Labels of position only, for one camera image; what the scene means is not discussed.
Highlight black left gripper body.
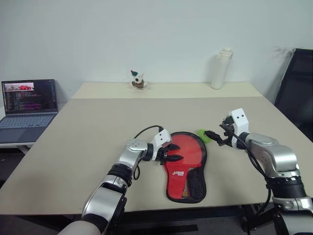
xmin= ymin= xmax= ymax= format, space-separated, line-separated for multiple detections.
xmin=158 ymin=144 xmax=172 ymax=165

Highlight white side table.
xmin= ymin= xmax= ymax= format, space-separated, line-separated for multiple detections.
xmin=0 ymin=141 xmax=38 ymax=155

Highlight grey open laptop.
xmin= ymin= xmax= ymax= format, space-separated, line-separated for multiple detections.
xmin=0 ymin=78 xmax=59 ymax=143

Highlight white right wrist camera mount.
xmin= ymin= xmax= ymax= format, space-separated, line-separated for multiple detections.
xmin=225 ymin=107 xmax=251 ymax=149

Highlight green ring zipper pull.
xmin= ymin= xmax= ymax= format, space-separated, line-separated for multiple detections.
xmin=197 ymin=128 xmax=214 ymax=143

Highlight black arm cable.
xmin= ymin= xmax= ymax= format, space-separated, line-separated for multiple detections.
xmin=133 ymin=125 xmax=164 ymax=181
xmin=229 ymin=131 xmax=274 ymax=215

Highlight white water bottle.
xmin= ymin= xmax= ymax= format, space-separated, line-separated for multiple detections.
xmin=210 ymin=47 xmax=233 ymax=90

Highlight beige rounded robot cover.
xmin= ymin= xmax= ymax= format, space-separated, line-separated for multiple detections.
xmin=57 ymin=219 xmax=104 ymax=235

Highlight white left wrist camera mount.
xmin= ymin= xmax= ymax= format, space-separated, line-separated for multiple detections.
xmin=153 ymin=130 xmax=173 ymax=163

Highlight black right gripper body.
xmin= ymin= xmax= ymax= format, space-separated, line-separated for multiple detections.
xmin=218 ymin=117 xmax=236 ymax=147

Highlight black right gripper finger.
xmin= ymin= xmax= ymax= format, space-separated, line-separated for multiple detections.
xmin=204 ymin=131 xmax=222 ymax=142

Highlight black office chair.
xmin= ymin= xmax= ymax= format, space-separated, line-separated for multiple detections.
xmin=273 ymin=48 xmax=313 ymax=143

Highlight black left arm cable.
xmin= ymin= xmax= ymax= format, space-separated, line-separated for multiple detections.
xmin=133 ymin=125 xmax=164 ymax=181

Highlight red table tennis paddle case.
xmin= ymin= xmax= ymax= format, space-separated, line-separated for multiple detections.
xmin=162 ymin=131 xmax=208 ymax=204

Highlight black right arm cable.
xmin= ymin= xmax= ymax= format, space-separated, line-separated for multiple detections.
xmin=229 ymin=131 xmax=274 ymax=215

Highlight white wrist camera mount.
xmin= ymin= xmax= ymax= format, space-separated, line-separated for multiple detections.
xmin=153 ymin=130 xmax=173 ymax=163
xmin=225 ymin=107 xmax=251 ymax=149

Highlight white plush dog toy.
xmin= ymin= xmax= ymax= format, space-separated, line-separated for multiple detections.
xmin=129 ymin=70 xmax=148 ymax=91

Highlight black table frame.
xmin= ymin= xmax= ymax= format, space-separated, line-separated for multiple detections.
xmin=0 ymin=203 xmax=269 ymax=233

